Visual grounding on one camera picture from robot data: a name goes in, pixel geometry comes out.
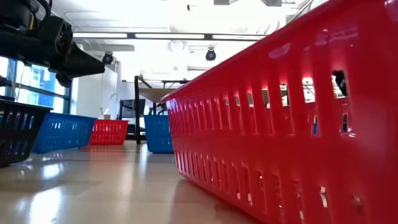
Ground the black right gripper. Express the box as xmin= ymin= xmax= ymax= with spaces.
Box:
xmin=332 ymin=70 xmax=348 ymax=97

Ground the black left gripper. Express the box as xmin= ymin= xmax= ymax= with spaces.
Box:
xmin=37 ymin=15 xmax=106 ymax=89

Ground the long ceiling light bar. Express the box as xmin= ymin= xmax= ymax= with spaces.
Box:
xmin=72 ymin=32 xmax=267 ymax=40

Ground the large glass window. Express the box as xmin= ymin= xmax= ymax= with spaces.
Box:
xmin=0 ymin=55 xmax=72 ymax=114

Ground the wooden shelf with black legs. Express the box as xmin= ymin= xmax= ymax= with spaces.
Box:
xmin=133 ymin=75 xmax=178 ymax=146

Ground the red plastic slotted basket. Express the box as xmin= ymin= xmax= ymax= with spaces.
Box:
xmin=89 ymin=119 xmax=129 ymax=146
xmin=160 ymin=0 xmax=398 ymax=224

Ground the black plastic slotted basket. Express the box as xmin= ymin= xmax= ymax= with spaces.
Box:
xmin=0 ymin=98 xmax=53 ymax=168

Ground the black computer monitor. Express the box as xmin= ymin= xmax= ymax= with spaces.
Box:
xmin=119 ymin=98 xmax=147 ymax=119

